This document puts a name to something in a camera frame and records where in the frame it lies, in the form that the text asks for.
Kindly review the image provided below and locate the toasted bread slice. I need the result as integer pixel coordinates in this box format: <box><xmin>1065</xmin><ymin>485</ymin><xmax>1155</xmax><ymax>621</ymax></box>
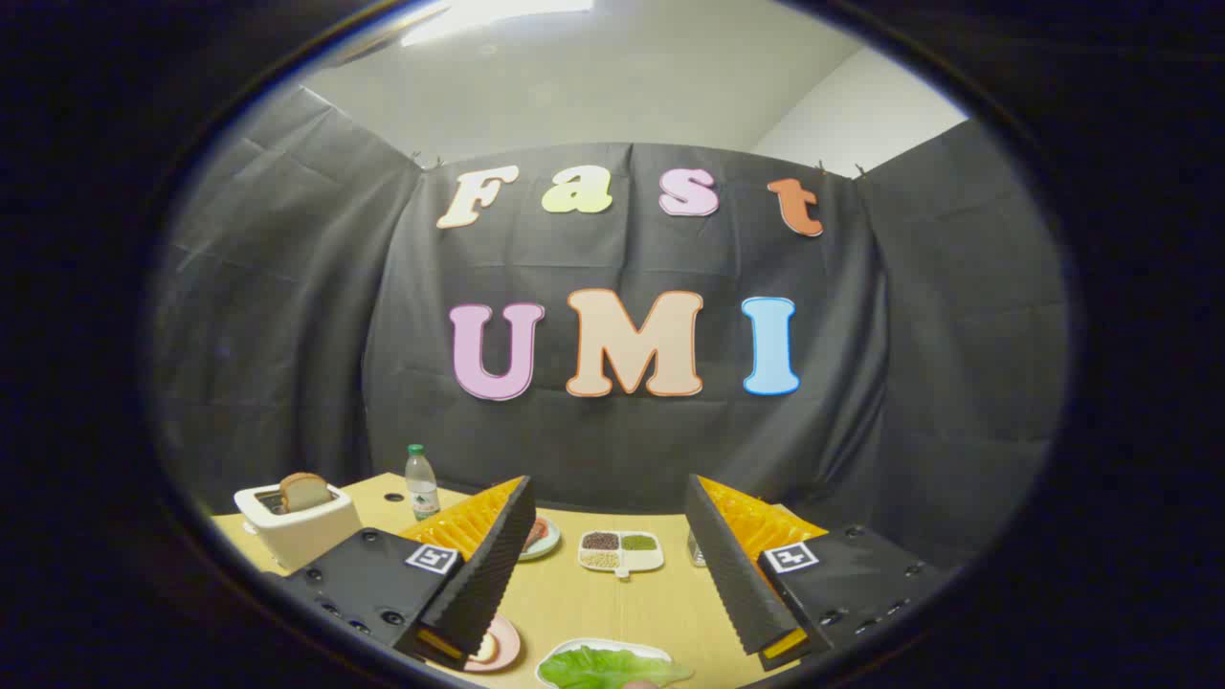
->
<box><xmin>278</xmin><ymin>472</ymin><xmax>333</xmax><ymax>514</ymax></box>

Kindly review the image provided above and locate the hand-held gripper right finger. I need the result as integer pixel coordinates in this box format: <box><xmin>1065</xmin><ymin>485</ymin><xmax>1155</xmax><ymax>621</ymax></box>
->
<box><xmin>684</xmin><ymin>474</ymin><xmax>944</xmax><ymax>672</ymax></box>

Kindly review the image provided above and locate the light blue plate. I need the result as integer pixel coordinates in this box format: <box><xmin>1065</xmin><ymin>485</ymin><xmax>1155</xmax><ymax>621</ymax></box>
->
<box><xmin>517</xmin><ymin>517</ymin><xmax>562</xmax><ymax>562</ymax></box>

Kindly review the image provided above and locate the clear water bottle green cap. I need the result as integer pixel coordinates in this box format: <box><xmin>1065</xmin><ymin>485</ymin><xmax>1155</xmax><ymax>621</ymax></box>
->
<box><xmin>405</xmin><ymin>444</ymin><xmax>441</xmax><ymax>522</ymax></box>

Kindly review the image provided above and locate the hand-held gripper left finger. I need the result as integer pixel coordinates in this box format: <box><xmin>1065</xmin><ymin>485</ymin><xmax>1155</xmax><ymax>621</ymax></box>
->
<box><xmin>284</xmin><ymin>476</ymin><xmax>538</xmax><ymax>672</ymax></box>

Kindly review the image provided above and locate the green lettuce leaf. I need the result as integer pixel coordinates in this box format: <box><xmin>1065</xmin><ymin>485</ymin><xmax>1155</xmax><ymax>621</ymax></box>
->
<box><xmin>539</xmin><ymin>646</ymin><xmax>694</xmax><ymax>689</ymax></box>

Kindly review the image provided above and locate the white oblong plate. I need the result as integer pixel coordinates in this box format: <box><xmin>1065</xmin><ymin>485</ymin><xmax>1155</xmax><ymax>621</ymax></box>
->
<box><xmin>534</xmin><ymin>637</ymin><xmax>676</xmax><ymax>689</ymax></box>

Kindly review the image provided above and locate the white toaster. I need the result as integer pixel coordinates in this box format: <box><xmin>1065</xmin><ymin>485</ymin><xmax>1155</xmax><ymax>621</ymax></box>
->
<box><xmin>234</xmin><ymin>481</ymin><xmax>363</xmax><ymax>573</ymax></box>

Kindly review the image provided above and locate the white divided seasoning dish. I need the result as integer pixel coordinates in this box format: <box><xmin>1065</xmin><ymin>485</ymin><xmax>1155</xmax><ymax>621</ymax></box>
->
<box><xmin>577</xmin><ymin>529</ymin><xmax>665</xmax><ymax>580</ymax></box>

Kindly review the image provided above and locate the pink plate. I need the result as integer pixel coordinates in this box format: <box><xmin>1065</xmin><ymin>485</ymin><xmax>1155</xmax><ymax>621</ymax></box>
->
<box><xmin>464</xmin><ymin>613</ymin><xmax>523</xmax><ymax>674</ymax></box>

